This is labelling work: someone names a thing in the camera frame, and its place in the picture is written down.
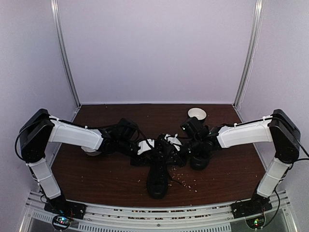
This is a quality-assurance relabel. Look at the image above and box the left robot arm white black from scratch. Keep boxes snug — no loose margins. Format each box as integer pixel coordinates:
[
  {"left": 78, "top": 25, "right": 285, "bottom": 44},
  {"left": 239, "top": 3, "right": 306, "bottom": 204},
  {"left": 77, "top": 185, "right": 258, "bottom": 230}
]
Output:
[{"left": 14, "top": 109, "right": 155, "bottom": 215}]

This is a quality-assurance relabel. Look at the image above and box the aluminium frame post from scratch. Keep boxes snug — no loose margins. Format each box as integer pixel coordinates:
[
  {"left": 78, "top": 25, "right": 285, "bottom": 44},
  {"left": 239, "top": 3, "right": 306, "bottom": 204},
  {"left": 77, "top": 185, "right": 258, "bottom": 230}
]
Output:
[
  {"left": 233, "top": 0, "right": 265, "bottom": 110},
  {"left": 50, "top": 0, "right": 81, "bottom": 109}
]

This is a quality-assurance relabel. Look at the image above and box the front aluminium rail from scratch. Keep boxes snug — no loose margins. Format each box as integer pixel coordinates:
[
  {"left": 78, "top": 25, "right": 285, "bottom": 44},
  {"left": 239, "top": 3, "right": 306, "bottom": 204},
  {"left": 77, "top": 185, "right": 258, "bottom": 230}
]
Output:
[{"left": 17, "top": 191, "right": 300, "bottom": 232}]

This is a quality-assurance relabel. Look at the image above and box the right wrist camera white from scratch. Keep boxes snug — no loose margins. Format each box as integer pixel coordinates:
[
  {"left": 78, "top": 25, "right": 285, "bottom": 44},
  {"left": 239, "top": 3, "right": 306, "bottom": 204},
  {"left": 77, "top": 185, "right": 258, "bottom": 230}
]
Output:
[{"left": 162, "top": 133, "right": 182, "bottom": 152}]

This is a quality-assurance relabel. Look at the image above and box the black canvas shoe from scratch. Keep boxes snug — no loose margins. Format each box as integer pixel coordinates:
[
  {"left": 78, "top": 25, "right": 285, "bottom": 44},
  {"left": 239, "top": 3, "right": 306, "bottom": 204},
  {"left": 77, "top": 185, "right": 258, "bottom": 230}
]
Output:
[
  {"left": 190, "top": 155, "right": 212, "bottom": 171},
  {"left": 146, "top": 135, "right": 189, "bottom": 200}
]

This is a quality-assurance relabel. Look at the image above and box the left controller board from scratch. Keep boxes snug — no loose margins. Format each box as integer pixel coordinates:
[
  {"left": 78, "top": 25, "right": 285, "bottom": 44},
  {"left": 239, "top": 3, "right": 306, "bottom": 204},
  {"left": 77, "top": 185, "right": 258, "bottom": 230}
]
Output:
[{"left": 52, "top": 215, "right": 72, "bottom": 231}]

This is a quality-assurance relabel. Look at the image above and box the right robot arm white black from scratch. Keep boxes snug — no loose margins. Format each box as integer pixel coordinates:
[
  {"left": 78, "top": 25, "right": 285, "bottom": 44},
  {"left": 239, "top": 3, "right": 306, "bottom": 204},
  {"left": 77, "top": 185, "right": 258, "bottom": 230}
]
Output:
[{"left": 165, "top": 109, "right": 308, "bottom": 214}]

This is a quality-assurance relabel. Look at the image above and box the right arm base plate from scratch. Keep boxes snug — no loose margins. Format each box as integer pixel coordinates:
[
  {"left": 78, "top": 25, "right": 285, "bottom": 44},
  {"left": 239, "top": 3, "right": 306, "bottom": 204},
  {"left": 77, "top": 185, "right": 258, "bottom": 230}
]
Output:
[{"left": 231, "top": 199, "right": 272, "bottom": 218}]

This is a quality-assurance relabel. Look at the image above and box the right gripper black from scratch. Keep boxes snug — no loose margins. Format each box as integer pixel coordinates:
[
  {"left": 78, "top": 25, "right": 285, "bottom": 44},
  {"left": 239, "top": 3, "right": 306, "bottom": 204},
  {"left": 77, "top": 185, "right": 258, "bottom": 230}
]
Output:
[{"left": 162, "top": 137, "right": 202, "bottom": 168}]

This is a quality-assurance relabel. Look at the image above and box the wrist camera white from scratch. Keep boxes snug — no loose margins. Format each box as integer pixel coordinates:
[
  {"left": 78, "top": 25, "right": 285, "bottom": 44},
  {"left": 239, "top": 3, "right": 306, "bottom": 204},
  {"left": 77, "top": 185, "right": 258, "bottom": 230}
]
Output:
[
  {"left": 162, "top": 133, "right": 182, "bottom": 152},
  {"left": 137, "top": 139, "right": 155, "bottom": 155}
]

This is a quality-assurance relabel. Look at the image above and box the right controller board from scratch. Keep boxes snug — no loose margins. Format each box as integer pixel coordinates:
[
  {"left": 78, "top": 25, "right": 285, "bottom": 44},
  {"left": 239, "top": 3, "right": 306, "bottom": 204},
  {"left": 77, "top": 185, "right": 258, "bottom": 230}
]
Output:
[{"left": 245, "top": 215, "right": 266, "bottom": 230}]

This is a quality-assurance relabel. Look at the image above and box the white scalloped bowl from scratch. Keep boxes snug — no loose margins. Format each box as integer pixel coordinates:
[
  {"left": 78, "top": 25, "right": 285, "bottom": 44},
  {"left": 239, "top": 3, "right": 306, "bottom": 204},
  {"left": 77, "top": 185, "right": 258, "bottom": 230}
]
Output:
[{"left": 82, "top": 147, "right": 101, "bottom": 157}]

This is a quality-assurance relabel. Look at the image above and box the right aluminium frame post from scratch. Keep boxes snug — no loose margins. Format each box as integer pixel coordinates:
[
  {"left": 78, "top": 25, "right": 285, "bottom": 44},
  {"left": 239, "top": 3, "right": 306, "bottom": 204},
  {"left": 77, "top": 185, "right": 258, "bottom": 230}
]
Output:
[{"left": 233, "top": 0, "right": 265, "bottom": 110}]

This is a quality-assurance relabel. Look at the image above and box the controller board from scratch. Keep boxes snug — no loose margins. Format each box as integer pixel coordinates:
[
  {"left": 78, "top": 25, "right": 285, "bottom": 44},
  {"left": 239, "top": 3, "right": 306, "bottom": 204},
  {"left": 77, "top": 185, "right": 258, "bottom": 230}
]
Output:
[
  {"left": 52, "top": 215, "right": 72, "bottom": 231},
  {"left": 245, "top": 215, "right": 266, "bottom": 230}
]

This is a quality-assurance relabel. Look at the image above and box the black white round bowl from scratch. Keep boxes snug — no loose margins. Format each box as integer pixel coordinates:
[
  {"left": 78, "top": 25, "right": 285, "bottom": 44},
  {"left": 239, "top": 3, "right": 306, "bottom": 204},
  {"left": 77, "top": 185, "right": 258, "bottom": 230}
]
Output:
[{"left": 187, "top": 107, "right": 207, "bottom": 120}]

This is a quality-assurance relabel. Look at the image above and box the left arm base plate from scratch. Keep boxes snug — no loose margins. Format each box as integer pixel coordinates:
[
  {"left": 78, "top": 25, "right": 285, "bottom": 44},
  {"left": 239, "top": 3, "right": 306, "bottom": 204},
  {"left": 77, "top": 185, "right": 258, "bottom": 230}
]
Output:
[{"left": 44, "top": 201, "right": 86, "bottom": 219}]

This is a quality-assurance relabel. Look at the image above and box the left aluminium frame post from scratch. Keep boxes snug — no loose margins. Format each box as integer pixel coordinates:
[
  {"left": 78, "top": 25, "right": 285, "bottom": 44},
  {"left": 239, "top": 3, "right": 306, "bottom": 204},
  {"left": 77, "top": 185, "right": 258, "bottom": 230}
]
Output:
[{"left": 50, "top": 0, "right": 81, "bottom": 109}]

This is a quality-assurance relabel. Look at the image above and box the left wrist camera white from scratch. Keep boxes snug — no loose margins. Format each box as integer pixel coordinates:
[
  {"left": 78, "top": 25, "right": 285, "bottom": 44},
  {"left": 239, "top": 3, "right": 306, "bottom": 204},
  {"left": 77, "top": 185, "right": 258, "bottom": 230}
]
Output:
[{"left": 137, "top": 139, "right": 155, "bottom": 155}]

